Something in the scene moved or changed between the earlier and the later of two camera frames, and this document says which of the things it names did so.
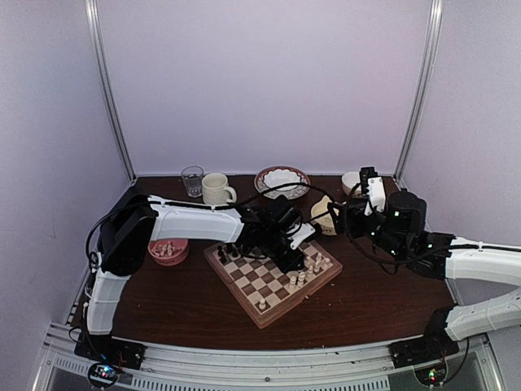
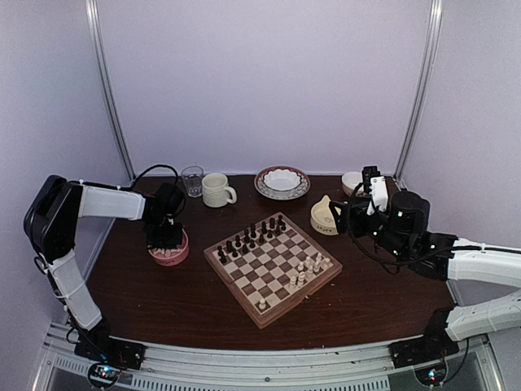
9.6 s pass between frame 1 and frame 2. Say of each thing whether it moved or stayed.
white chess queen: stayed
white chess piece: stayed
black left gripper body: moved
